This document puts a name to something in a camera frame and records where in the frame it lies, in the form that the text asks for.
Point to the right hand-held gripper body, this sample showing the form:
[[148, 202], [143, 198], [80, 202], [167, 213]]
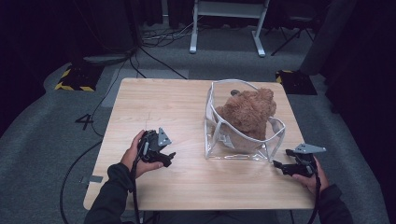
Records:
[[303, 166]]

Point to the grey tape strip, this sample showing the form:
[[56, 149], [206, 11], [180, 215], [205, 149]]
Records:
[[96, 179]]

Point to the clear plastic bag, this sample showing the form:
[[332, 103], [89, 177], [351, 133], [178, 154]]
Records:
[[218, 152]]

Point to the white metal stand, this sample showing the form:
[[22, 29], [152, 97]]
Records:
[[230, 9]]

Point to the brown teddy bear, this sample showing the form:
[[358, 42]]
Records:
[[249, 113]]

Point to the person's right hand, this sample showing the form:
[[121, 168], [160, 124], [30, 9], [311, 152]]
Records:
[[320, 182]]

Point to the black tripod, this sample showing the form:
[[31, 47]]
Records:
[[292, 34]]

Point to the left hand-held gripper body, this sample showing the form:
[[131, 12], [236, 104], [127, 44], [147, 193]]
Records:
[[152, 147]]

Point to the yellow black striped base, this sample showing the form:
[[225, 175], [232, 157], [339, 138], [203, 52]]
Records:
[[79, 77], [297, 83]]

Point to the person's left hand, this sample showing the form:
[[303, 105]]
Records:
[[132, 160]]

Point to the grey curtain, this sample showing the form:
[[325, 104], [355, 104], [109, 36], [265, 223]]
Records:
[[327, 37]]

